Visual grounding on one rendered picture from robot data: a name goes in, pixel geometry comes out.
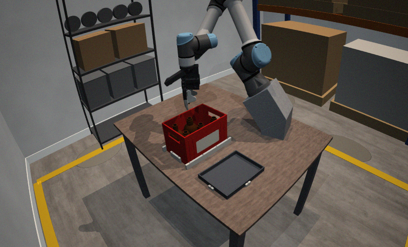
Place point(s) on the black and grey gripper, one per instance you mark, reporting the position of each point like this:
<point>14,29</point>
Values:
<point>190,82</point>

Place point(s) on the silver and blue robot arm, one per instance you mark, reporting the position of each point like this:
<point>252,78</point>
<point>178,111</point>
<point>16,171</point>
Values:
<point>254,56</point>

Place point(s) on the red crate with dividers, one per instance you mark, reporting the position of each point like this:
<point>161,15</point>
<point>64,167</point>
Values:
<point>198,142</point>

